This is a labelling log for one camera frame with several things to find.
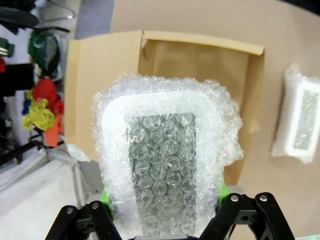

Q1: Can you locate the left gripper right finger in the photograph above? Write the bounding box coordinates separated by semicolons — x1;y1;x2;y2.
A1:
199;183;297;240

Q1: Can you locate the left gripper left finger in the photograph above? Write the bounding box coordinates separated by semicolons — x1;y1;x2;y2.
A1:
57;186;121;240

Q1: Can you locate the bubble-wrapped white clock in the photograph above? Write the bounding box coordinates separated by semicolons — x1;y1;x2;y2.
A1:
92;71;245;233
269;62;320;165

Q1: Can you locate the white cover sheet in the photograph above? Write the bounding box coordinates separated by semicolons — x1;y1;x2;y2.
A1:
0;143;106;240

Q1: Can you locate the orange cloth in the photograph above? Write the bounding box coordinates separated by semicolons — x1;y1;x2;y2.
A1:
43;114;63;148

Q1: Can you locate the yellow cloth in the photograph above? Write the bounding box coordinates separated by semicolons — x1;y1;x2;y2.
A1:
21;91;56;132

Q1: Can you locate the red cloth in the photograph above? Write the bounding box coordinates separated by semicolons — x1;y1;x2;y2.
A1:
32;78;65;118

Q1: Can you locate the green garment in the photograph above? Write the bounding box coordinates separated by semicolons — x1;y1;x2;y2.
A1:
27;33;61;76

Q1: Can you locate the open brown cardboard box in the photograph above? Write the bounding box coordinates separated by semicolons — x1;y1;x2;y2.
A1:
63;29;266;191

